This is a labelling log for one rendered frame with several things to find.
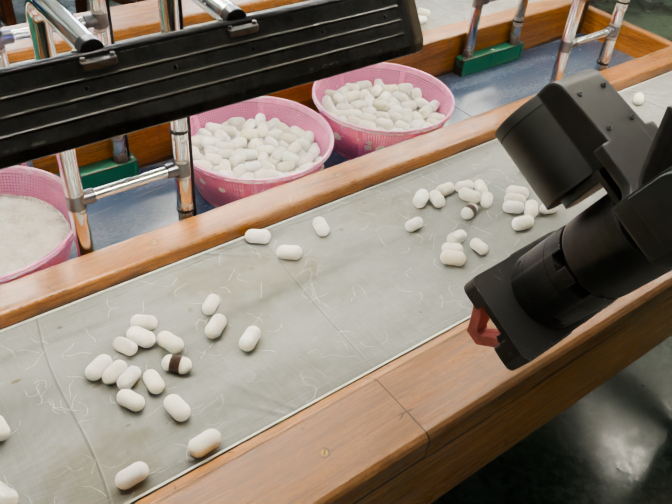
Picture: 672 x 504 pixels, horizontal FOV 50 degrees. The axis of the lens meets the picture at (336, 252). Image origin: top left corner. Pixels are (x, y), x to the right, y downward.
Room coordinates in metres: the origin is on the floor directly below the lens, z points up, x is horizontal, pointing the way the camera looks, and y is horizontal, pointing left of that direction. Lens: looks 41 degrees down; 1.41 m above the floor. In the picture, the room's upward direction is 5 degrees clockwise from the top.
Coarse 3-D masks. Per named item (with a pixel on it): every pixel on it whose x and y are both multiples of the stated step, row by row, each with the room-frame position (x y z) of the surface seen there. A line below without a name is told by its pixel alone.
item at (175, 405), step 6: (168, 396) 0.49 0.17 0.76; (174, 396) 0.49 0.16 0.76; (168, 402) 0.48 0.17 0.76; (174, 402) 0.48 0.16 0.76; (180, 402) 0.48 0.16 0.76; (168, 408) 0.48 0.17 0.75; (174, 408) 0.48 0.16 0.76; (180, 408) 0.47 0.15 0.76; (186, 408) 0.48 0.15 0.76; (174, 414) 0.47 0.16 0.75; (180, 414) 0.47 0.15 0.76; (186, 414) 0.47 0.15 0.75; (180, 420) 0.47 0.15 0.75
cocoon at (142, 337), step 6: (132, 330) 0.58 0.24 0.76; (138, 330) 0.58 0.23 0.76; (144, 330) 0.58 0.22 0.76; (126, 336) 0.58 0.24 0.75; (132, 336) 0.57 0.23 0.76; (138, 336) 0.57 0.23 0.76; (144, 336) 0.57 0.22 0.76; (150, 336) 0.58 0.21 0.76; (138, 342) 0.57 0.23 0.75; (144, 342) 0.57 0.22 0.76; (150, 342) 0.57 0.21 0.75
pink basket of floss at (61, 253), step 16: (0, 176) 0.87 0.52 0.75; (16, 176) 0.87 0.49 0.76; (32, 176) 0.87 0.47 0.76; (48, 176) 0.87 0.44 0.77; (0, 192) 0.86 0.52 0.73; (16, 192) 0.87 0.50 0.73; (32, 192) 0.86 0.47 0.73; (48, 192) 0.86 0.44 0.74; (64, 208) 0.83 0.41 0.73; (64, 240) 0.72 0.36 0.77; (48, 256) 0.69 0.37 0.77; (64, 256) 0.73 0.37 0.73; (16, 272) 0.65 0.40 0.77; (32, 272) 0.67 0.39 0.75
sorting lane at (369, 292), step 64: (384, 192) 0.94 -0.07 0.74; (192, 256) 0.74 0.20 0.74; (256, 256) 0.76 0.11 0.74; (320, 256) 0.77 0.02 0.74; (384, 256) 0.78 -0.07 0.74; (64, 320) 0.61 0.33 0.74; (128, 320) 0.61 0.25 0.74; (192, 320) 0.62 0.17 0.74; (256, 320) 0.64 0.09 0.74; (320, 320) 0.65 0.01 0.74; (384, 320) 0.66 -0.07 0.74; (448, 320) 0.67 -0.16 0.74; (0, 384) 0.50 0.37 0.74; (64, 384) 0.51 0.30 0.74; (192, 384) 0.52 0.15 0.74; (256, 384) 0.53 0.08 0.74; (320, 384) 0.54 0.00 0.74; (0, 448) 0.42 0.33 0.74; (64, 448) 0.43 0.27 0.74; (128, 448) 0.43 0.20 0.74
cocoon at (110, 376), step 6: (120, 360) 0.54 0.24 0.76; (114, 366) 0.52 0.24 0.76; (120, 366) 0.53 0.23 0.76; (126, 366) 0.53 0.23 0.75; (108, 372) 0.52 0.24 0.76; (114, 372) 0.52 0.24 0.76; (120, 372) 0.52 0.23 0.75; (102, 378) 0.51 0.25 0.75; (108, 378) 0.51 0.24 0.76; (114, 378) 0.51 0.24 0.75; (108, 384) 0.51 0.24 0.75
